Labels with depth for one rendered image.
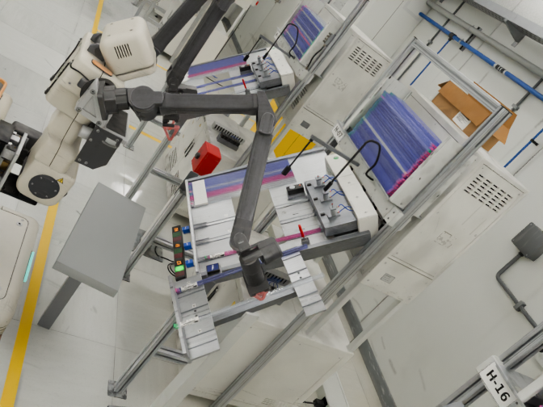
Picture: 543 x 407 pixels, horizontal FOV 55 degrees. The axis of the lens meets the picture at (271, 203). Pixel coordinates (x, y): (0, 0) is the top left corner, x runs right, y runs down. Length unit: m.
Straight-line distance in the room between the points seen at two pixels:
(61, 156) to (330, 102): 1.96
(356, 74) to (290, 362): 1.81
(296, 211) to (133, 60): 0.96
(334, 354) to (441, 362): 1.15
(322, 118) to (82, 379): 2.10
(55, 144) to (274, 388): 1.56
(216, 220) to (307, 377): 0.93
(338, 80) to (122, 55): 1.87
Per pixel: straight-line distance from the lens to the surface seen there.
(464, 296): 3.63
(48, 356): 2.50
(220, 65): 3.79
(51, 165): 1.98
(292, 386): 2.74
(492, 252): 3.62
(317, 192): 2.26
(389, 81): 2.49
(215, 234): 2.25
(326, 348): 2.57
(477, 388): 1.67
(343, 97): 3.44
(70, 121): 1.93
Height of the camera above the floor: 1.86
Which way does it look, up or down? 22 degrees down
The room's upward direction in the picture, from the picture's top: 40 degrees clockwise
